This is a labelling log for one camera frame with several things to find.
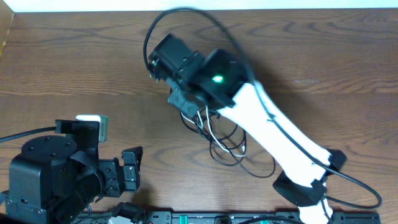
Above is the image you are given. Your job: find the white cable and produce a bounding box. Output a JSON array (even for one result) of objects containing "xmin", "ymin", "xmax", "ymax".
[{"xmin": 180, "ymin": 105, "xmax": 247, "ymax": 158}]

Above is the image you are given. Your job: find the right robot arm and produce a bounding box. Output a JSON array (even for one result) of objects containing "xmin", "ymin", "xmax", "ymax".
[{"xmin": 149, "ymin": 34, "xmax": 339, "ymax": 223}]

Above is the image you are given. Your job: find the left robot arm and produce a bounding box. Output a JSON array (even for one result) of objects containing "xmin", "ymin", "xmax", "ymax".
[{"xmin": 1, "ymin": 119, "xmax": 143, "ymax": 223}]

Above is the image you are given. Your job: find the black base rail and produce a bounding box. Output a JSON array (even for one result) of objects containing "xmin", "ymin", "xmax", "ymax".
[{"xmin": 74, "ymin": 202, "xmax": 382, "ymax": 224}]

